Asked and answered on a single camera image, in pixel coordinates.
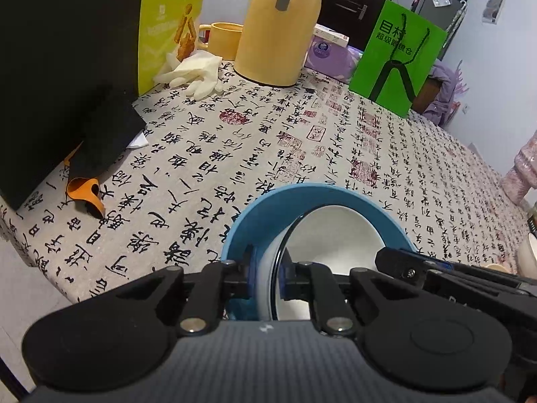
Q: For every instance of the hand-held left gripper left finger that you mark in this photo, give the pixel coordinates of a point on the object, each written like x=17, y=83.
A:
x=251, y=275

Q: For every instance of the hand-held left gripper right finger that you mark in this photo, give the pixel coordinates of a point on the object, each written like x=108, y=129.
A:
x=302, y=280

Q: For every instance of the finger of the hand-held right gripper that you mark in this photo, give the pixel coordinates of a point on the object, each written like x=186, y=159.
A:
x=398, y=262

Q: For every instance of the white bowl with black rim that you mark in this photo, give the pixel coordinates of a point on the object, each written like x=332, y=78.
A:
x=529, y=256
x=335, y=235

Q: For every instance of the blue bowl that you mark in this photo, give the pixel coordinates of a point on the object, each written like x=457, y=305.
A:
x=285, y=201

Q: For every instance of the pink ceramic vase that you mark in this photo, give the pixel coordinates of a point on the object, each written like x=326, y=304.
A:
x=522, y=172

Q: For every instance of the wooden chair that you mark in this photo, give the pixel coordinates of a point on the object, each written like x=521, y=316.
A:
x=424, y=94

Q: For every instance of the purple padded jacket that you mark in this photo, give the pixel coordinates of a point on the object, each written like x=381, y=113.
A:
x=444, y=96

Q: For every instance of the white paper sheet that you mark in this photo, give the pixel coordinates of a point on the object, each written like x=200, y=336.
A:
x=140, y=140

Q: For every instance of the orange plastic piece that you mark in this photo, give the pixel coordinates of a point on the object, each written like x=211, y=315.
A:
x=86, y=195

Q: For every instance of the green paper bag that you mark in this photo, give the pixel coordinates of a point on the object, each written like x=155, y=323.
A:
x=398, y=58

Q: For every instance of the white rubber gloves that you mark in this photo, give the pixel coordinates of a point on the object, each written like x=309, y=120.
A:
x=193, y=73

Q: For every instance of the purple tissue pack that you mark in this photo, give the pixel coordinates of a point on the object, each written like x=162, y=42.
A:
x=331, y=61

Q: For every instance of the flat white box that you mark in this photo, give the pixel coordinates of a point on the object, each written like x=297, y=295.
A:
x=331, y=35

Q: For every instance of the yellow mug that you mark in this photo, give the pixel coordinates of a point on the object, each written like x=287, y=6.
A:
x=222, y=40

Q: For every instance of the yellow thermos jug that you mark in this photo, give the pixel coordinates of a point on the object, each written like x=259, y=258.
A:
x=277, y=33

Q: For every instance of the grey refrigerator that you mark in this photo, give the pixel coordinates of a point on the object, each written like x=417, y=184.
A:
x=436, y=21

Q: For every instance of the yellow-green snack box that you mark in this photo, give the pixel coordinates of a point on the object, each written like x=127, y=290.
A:
x=163, y=25

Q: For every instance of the white wall panel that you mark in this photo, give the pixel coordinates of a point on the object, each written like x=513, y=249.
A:
x=493, y=10

